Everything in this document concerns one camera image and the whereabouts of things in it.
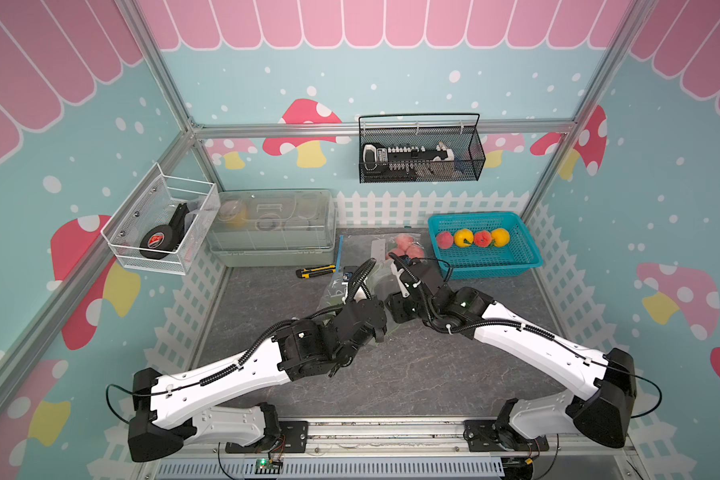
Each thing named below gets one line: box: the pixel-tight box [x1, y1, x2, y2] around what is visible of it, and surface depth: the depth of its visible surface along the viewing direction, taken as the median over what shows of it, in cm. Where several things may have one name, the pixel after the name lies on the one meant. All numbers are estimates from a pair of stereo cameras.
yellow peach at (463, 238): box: [454, 229, 474, 248], surface depth 112 cm
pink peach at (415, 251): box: [405, 243, 425, 258], surface depth 107 cm
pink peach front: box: [436, 231, 454, 249], surface depth 112 cm
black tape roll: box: [139, 202, 190, 261], surface depth 71 cm
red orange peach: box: [474, 230, 492, 248], surface depth 112 cm
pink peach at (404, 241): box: [396, 234, 413, 252], surface depth 109 cm
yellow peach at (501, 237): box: [491, 228, 511, 248], surface depth 113 cm
